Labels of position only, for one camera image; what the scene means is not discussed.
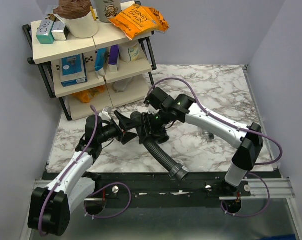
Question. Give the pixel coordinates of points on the silver white box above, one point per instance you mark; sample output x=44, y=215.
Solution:
x=59, y=31

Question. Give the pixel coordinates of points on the grey tee pipe fitting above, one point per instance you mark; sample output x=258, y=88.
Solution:
x=136, y=116

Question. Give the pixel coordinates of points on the blue razor box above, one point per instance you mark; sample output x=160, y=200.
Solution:
x=72, y=70

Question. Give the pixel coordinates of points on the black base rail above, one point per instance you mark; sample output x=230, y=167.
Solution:
x=158, y=190

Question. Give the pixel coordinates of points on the orange snack bag lower shelf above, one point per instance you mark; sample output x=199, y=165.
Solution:
x=86, y=96

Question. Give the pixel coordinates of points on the orange honey dijon chip bag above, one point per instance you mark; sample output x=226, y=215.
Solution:
x=137, y=20

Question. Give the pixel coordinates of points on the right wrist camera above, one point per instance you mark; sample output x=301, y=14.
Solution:
x=151, y=109

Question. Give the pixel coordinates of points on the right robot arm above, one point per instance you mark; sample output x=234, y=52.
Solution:
x=247, y=140

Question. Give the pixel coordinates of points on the blue white tube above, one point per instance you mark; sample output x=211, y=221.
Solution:
x=99, y=62

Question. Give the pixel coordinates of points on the white yellow cup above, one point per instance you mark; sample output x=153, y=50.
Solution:
x=129, y=51

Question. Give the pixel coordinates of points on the grey white item lower shelf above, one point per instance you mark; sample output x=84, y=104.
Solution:
x=121, y=85

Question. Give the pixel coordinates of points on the teal white box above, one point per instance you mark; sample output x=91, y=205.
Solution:
x=43, y=34

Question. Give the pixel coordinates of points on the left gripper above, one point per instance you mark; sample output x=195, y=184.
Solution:
x=125, y=138

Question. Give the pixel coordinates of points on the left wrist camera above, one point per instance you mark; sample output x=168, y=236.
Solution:
x=105, y=114

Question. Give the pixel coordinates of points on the white skull cup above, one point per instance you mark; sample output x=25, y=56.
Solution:
x=107, y=9

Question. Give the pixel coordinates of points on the purple white tube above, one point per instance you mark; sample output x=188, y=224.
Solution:
x=113, y=62

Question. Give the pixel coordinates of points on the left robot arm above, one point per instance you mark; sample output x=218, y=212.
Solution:
x=51, y=206

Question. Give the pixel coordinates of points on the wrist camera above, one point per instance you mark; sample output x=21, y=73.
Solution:
x=105, y=114
x=151, y=109

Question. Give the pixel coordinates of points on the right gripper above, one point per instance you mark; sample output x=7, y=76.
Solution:
x=159, y=134

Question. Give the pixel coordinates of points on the beige black shelf rack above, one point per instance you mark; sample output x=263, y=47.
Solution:
x=47, y=58

